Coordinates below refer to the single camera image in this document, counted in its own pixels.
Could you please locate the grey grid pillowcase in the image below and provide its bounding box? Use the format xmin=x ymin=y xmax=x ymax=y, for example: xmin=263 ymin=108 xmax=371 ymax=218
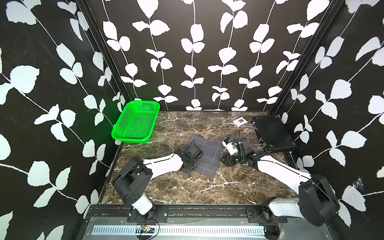
xmin=190 ymin=135 xmax=224 ymax=179

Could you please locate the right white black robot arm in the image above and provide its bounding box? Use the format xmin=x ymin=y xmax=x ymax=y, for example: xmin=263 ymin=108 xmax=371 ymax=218
xmin=221 ymin=138 xmax=340 ymax=227

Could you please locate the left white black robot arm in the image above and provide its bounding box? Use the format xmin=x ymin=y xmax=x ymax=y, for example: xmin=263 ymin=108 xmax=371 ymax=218
xmin=112 ymin=142 xmax=204 ymax=218

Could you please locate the small white tag card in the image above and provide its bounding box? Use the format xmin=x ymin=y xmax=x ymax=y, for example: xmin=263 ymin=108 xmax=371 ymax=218
xmin=233 ymin=117 xmax=248 ymax=128

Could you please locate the black flat case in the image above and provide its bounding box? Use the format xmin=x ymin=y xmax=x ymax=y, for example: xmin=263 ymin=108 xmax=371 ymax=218
xmin=252 ymin=115 xmax=298 ymax=153

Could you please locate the green plastic basket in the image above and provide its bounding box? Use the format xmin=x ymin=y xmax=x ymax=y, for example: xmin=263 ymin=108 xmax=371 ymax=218
xmin=111 ymin=100 xmax=161 ymax=144

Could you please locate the small circuit board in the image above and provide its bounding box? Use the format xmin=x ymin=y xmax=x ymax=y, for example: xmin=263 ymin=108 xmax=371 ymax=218
xmin=138 ymin=226 xmax=156 ymax=235

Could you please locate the white perforated strip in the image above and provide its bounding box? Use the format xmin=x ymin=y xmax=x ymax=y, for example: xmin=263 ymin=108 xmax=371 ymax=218
xmin=91 ymin=225 xmax=266 ymax=238

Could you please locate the black front mounting rail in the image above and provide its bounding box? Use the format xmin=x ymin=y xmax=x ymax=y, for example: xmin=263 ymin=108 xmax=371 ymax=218
xmin=86 ymin=204 xmax=328 ymax=224

